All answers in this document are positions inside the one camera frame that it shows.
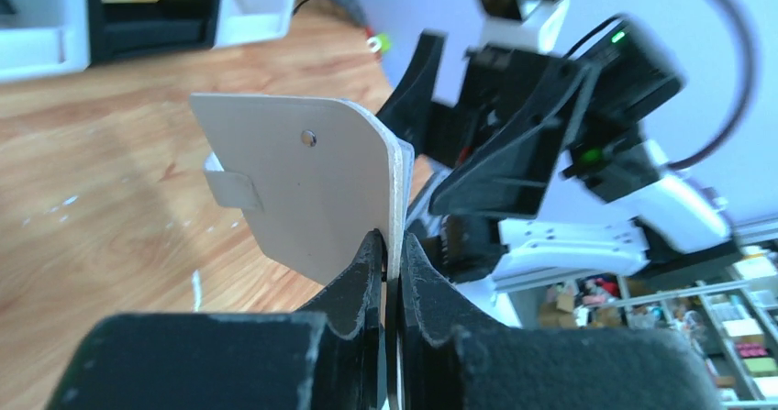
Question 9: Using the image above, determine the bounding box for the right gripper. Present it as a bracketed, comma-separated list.
[377, 31, 596, 218]

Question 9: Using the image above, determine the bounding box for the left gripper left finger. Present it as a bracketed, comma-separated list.
[47, 230, 386, 409]

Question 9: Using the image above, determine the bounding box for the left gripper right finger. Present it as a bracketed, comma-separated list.
[398, 234, 722, 410]

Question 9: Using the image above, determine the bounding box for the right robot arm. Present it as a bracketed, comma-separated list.
[379, 17, 742, 288]

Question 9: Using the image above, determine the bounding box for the white bin with card holders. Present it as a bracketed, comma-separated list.
[214, 0, 295, 48]

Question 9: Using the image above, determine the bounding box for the white bin with black cards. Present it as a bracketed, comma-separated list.
[1, 0, 90, 83]

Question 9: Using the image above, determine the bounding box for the red green toy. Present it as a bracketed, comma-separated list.
[365, 28, 393, 61]

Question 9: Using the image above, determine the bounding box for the storage shelf with boxes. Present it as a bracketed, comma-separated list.
[514, 241, 777, 409]

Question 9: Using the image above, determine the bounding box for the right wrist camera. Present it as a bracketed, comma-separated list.
[478, 0, 570, 54]

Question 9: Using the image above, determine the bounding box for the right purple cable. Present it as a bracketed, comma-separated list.
[607, 0, 761, 172]

